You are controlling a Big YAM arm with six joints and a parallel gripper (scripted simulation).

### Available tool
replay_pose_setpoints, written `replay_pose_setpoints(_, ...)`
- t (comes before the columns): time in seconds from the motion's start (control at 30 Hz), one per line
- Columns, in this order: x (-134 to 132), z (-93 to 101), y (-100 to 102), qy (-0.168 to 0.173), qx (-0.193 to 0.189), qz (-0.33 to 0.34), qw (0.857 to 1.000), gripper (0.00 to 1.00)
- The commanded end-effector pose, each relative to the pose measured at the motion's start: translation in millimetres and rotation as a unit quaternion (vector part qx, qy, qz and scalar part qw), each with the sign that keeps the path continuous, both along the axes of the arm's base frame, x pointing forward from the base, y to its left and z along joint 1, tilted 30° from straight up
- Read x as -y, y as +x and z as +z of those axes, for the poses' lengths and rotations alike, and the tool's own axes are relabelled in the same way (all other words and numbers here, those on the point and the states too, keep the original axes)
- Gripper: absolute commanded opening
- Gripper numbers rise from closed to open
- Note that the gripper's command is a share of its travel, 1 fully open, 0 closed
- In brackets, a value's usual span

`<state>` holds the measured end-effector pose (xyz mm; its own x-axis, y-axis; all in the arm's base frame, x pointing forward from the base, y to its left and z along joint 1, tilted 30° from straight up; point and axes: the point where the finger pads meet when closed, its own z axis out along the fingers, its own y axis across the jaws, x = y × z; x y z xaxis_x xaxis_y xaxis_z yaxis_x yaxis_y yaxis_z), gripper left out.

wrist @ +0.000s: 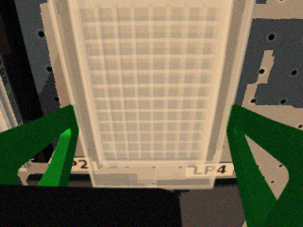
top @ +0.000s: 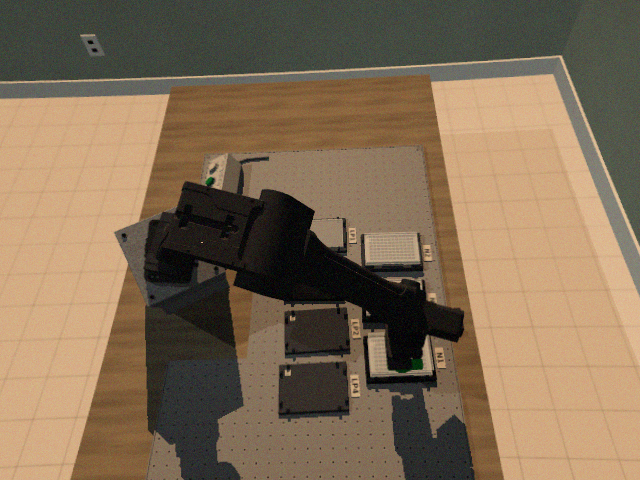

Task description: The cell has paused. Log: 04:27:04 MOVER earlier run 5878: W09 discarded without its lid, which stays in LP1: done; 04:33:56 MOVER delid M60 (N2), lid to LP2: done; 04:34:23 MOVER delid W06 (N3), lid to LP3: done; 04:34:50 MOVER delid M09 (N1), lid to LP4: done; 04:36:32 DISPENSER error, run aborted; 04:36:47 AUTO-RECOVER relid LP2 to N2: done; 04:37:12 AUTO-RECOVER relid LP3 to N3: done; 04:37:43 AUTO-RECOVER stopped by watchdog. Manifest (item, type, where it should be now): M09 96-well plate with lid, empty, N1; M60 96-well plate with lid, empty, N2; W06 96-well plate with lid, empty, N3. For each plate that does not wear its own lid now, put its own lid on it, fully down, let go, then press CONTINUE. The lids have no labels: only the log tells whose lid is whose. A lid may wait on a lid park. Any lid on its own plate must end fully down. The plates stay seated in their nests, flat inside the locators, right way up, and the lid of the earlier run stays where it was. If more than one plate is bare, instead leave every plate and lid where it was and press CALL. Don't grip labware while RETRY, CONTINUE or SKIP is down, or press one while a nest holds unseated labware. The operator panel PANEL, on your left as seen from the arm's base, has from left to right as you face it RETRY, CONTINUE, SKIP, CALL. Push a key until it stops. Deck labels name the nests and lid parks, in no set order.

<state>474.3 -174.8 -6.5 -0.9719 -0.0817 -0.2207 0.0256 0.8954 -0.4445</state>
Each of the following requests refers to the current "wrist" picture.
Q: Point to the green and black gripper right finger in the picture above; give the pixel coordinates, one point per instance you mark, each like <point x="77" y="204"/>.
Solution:
<point x="283" y="142"/>

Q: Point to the white plate lid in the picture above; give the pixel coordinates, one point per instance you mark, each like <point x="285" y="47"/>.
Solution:
<point x="7" y="122"/>

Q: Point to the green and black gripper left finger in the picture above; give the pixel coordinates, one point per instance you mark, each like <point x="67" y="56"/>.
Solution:
<point x="18" y="145"/>

